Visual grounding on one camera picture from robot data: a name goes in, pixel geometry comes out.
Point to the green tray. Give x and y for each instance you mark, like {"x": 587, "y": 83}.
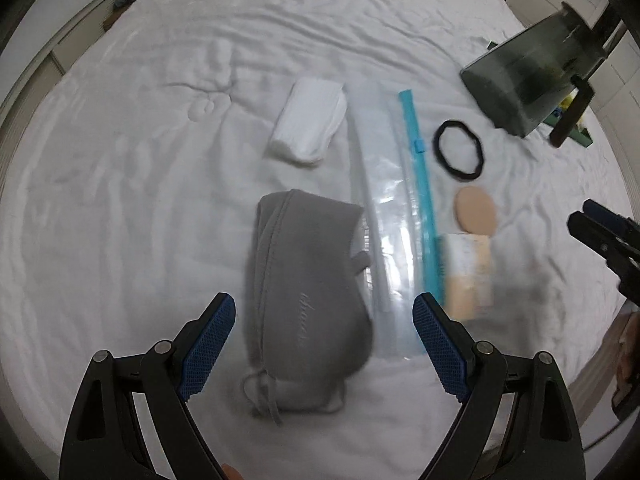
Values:
{"x": 578, "y": 134}

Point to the yellow towel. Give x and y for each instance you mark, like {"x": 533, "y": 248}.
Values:
{"x": 567, "y": 103}

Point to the grey face mask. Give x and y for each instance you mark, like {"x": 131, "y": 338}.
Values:
{"x": 312, "y": 327}

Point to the small tissue packet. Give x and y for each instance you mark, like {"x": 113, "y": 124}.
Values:
{"x": 467, "y": 266}

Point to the white cloth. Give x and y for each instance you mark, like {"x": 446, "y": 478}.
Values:
{"x": 312, "y": 114}

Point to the clear zip bag blue slider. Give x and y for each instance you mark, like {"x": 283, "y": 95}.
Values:
{"x": 393, "y": 184}

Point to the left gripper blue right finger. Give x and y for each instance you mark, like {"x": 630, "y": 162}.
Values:
{"x": 441, "y": 339}

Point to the beige round powder puff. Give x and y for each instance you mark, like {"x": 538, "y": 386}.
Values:
{"x": 475, "y": 211}

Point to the white wardrobe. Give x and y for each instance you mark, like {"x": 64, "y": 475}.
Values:
{"x": 616, "y": 82}

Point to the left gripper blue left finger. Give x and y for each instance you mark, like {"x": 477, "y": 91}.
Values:
{"x": 202, "y": 341}

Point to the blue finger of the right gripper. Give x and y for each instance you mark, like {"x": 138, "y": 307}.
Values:
{"x": 599, "y": 239}
{"x": 615, "y": 223}

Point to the white bed duvet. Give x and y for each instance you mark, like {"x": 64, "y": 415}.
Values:
{"x": 132, "y": 200}

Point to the dark glass jar wooden lid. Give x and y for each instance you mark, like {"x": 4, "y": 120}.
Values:
{"x": 520, "y": 82}

